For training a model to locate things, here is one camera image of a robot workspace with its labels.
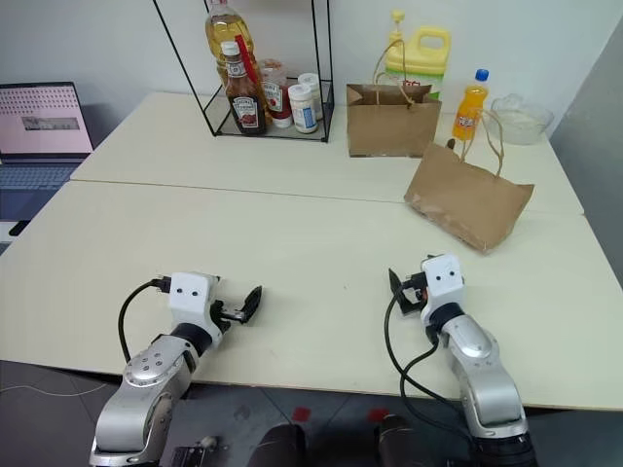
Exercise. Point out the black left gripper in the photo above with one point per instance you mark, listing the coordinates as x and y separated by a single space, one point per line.
225 311

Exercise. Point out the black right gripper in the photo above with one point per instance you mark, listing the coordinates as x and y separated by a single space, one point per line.
414 289

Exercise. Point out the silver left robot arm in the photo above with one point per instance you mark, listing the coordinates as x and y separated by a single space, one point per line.
146 389

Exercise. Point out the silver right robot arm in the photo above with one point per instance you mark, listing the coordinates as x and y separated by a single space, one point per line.
482 370

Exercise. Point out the crumpled brown paper bag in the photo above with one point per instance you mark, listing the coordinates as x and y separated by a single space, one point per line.
462 199

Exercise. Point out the dark round knob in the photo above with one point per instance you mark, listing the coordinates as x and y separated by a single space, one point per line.
451 143

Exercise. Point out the upright brown paper bag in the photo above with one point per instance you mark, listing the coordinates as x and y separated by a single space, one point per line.
389 126

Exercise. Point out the dark rounded shape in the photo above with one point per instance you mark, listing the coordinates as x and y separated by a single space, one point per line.
282 447
396 442

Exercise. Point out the orange soda bottle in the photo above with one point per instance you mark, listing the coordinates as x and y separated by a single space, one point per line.
468 112

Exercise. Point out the dark tall ketchup bottle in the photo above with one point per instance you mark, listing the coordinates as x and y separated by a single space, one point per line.
247 109

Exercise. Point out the white jar with blue label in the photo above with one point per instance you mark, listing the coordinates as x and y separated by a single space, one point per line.
304 114

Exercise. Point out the red squat ketchup bottle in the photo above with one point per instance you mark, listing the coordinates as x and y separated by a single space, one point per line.
276 99

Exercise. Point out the clear glass bowl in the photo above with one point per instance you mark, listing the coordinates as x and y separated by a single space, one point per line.
523 121

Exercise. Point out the plain white jar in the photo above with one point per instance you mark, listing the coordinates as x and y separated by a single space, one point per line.
312 85

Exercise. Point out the yellow detergent jug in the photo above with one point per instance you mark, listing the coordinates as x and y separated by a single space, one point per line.
423 58

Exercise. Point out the small black block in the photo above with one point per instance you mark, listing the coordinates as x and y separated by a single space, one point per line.
19 228

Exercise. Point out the yellow cooking oil bottle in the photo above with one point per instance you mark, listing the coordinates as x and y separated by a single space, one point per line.
226 34

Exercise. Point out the open grey laptop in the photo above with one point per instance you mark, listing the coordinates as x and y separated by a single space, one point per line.
41 126

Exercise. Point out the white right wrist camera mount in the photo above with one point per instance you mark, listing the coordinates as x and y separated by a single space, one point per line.
443 287

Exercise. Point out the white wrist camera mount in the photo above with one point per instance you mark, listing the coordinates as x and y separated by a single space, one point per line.
443 287
190 292

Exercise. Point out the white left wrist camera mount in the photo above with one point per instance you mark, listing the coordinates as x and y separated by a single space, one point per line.
190 292

